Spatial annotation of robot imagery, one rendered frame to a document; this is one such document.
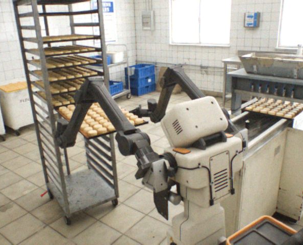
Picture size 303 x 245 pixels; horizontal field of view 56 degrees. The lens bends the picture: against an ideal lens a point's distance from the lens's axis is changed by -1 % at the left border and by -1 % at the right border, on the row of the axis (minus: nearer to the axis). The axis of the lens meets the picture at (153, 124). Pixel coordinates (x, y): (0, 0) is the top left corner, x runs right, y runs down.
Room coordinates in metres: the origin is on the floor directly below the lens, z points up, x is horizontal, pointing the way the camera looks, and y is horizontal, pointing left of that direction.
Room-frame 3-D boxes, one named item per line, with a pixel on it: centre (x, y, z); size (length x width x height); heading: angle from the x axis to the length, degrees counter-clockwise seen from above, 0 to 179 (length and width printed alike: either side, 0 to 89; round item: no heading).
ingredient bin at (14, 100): (4.41, 2.13, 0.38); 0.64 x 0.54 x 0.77; 49
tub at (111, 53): (5.95, 0.81, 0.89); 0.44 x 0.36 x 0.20; 60
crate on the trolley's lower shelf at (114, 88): (5.79, 0.90, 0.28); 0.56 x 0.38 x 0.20; 150
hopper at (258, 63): (2.20, -0.98, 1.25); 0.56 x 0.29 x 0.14; 46
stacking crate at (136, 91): (6.50, 0.26, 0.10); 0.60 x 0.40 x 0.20; 140
